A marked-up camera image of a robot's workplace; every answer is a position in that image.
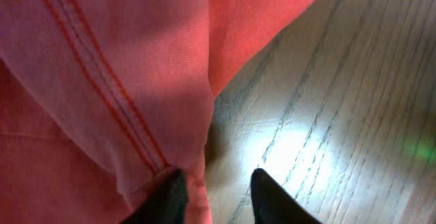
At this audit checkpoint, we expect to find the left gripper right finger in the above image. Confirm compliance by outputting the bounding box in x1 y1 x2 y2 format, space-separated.
250 168 321 224

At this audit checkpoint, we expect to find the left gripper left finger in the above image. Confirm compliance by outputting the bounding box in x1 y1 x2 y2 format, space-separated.
121 170 188 224

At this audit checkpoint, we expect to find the red t-shirt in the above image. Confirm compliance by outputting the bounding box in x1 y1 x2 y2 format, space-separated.
1 0 315 223

